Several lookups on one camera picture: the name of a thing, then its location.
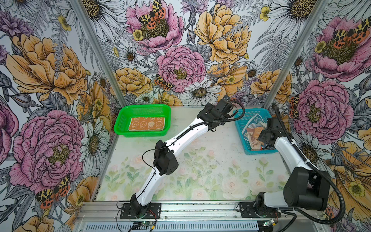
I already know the green plastic basket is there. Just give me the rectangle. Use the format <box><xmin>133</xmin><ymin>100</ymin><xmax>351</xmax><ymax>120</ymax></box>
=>
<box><xmin>114</xmin><ymin>104</ymin><xmax>172</xmax><ymax>137</ymax></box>

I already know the cream orange patterned towel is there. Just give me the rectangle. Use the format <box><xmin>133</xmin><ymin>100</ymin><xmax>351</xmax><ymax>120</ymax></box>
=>
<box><xmin>247</xmin><ymin>127</ymin><xmax>266</xmax><ymax>151</ymax></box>

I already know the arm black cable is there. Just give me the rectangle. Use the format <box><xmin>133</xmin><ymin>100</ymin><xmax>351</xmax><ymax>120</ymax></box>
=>
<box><xmin>271</xmin><ymin>104</ymin><xmax>346</xmax><ymax>232</ymax></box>
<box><xmin>115</xmin><ymin>100</ymin><xmax>246</xmax><ymax>232</ymax></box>

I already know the orange bunny towel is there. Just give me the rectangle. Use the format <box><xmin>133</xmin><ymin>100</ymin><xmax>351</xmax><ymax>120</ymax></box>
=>
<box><xmin>128</xmin><ymin>117</ymin><xmax>166</xmax><ymax>131</ymax></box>

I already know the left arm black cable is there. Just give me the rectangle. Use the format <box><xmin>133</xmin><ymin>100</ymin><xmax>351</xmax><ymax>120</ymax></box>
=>
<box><xmin>115</xmin><ymin>100</ymin><xmax>246</xmax><ymax>232</ymax></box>

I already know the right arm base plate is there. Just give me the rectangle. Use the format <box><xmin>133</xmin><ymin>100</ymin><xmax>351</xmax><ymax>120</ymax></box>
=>
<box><xmin>235</xmin><ymin>202</ymin><xmax>281</xmax><ymax>218</ymax></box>

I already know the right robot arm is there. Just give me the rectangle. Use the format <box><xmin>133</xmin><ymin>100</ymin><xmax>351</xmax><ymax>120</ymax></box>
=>
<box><xmin>254</xmin><ymin>118</ymin><xmax>330</xmax><ymax>217</ymax></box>

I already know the white vented strip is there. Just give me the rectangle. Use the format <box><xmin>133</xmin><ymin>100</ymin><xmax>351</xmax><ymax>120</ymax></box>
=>
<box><xmin>79</xmin><ymin>220</ymin><xmax>259</xmax><ymax>232</ymax></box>

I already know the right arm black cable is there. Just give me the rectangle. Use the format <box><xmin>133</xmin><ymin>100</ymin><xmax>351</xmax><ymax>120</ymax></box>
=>
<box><xmin>271</xmin><ymin>104</ymin><xmax>346</xmax><ymax>232</ymax></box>

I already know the aluminium front rail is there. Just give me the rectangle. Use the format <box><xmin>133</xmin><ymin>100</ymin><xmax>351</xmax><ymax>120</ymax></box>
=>
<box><xmin>76</xmin><ymin>199</ymin><xmax>324</xmax><ymax>222</ymax></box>

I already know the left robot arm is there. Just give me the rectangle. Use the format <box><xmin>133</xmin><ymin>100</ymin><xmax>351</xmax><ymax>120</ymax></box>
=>
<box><xmin>129</xmin><ymin>96</ymin><xmax>239</xmax><ymax>218</ymax></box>

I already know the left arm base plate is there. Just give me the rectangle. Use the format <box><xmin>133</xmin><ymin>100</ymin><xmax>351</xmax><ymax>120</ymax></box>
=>
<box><xmin>119</xmin><ymin>203</ymin><xmax>162</xmax><ymax>219</ymax></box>

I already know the blue white patterned towel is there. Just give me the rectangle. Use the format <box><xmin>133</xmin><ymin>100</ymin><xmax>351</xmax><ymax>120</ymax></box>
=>
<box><xmin>242</xmin><ymin>114</ymin><xmax>267</xmax><ymax>133</ymax></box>

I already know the teal plastic basket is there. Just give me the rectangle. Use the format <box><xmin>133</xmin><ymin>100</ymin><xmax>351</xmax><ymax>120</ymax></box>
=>
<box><xmin>235</xmin><ymin>108</ymin><xmax>277</xmax><ymax>155</ymax></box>

